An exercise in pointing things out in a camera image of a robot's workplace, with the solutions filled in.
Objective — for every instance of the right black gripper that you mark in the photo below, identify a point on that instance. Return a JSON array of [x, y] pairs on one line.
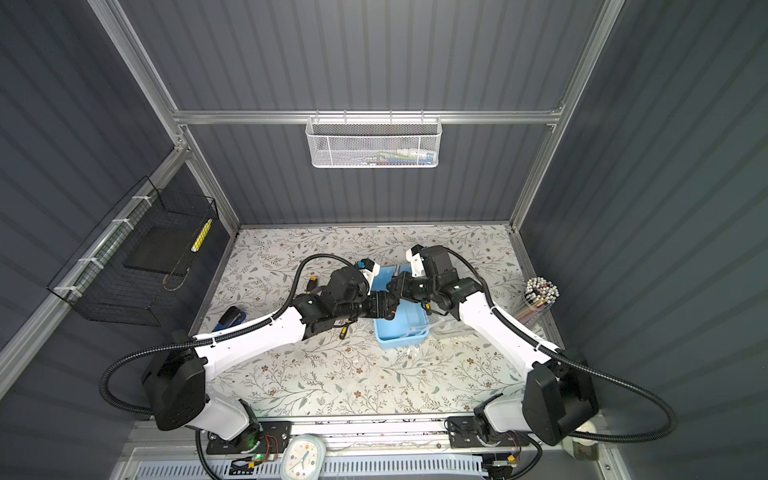
[[400, 290]]

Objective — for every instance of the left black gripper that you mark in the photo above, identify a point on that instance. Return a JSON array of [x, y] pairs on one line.
[[382, 302]]

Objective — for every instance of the light blue plastic tool box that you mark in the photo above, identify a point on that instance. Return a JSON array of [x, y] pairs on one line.
[[412, 323]]

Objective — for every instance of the black orange screwdriver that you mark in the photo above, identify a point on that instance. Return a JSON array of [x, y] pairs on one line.
[[343, 329]]

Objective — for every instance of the yellow black stubby screwdriver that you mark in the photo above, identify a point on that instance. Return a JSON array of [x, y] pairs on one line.
[[311, 284]]

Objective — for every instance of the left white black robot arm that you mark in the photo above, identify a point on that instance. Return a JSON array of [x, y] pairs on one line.
[[176, 380]]

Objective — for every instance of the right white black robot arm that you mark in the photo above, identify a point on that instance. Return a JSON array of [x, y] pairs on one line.
[[559, 396]]

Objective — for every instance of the floral table mat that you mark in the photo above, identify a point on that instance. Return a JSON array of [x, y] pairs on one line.
[[452, 371]]

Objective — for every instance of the clear cup of markers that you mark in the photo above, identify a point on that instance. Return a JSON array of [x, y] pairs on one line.
[[538, 296]]

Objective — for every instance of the white analog clock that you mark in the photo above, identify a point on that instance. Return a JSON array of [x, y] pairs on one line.
[[303, 458]]

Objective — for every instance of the yellow marker in black basket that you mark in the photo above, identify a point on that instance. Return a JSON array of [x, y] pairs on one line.
[[201, 236]]

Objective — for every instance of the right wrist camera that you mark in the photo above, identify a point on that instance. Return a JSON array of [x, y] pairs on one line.
[[413, 256]]

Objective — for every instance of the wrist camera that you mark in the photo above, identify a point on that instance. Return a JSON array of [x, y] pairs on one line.
[[413, 256], [368, 265]]

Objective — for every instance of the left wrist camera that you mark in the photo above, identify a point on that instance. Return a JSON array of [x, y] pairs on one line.
[[368, 265]]

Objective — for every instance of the white wire mesh basket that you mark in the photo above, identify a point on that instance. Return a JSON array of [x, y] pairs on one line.
[[348, 145]]

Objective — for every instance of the black wire wall basket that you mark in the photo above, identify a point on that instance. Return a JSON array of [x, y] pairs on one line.
[[140, 270]]

